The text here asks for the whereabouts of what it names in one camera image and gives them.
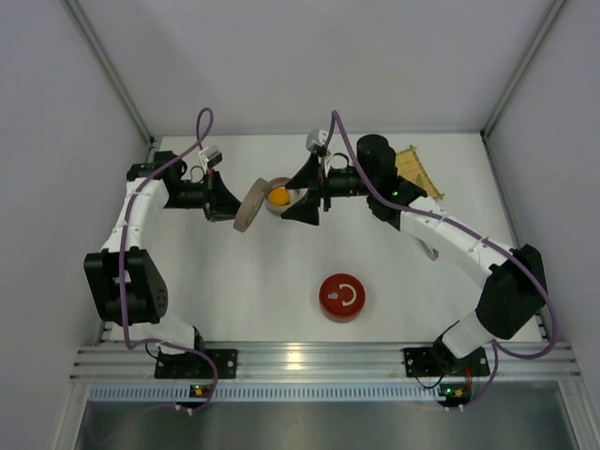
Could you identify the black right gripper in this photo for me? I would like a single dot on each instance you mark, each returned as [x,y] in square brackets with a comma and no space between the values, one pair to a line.
[322,184]

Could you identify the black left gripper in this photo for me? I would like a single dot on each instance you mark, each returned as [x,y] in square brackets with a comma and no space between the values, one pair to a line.
[209,196]

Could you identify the orange round food ball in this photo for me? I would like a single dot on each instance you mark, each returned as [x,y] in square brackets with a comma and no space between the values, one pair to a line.
[279,197]

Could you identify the grey-banded steel bowl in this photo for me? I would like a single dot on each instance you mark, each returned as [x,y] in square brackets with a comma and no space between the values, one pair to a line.
[296,195]

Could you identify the grey round lid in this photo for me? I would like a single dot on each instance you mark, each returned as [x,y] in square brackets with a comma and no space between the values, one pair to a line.
[251,205]

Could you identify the red round lid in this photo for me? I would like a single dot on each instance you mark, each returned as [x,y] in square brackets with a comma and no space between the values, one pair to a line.
[342,294]

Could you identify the red-banded steel bowl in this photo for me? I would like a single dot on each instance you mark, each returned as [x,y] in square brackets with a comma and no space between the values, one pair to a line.
[340,318]

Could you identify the steel serving tongs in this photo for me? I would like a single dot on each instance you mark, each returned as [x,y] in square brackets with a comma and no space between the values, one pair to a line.
[430,252]

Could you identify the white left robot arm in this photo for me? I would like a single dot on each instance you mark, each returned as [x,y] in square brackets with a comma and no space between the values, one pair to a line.
[126,285]

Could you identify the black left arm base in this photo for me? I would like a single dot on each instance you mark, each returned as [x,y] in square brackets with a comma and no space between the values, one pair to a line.
[188,366]

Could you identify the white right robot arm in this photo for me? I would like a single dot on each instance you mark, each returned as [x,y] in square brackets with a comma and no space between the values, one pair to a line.
[511,280]

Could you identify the bamboo mat tray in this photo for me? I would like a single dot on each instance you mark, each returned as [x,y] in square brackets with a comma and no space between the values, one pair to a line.
[410,167]

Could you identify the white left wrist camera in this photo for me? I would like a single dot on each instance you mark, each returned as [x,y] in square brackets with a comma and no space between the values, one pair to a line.
[209,157]

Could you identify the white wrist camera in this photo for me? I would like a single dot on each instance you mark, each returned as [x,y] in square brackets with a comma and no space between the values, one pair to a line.
[317,142]
[209,157]

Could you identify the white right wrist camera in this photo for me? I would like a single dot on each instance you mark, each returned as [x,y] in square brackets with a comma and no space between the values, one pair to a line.
[317,142]

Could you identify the aluminium front rail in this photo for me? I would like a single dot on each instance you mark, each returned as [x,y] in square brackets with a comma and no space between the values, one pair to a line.
[274,362]

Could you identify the slotted cable duct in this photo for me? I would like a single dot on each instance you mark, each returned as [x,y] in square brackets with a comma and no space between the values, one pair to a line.
[270,392]

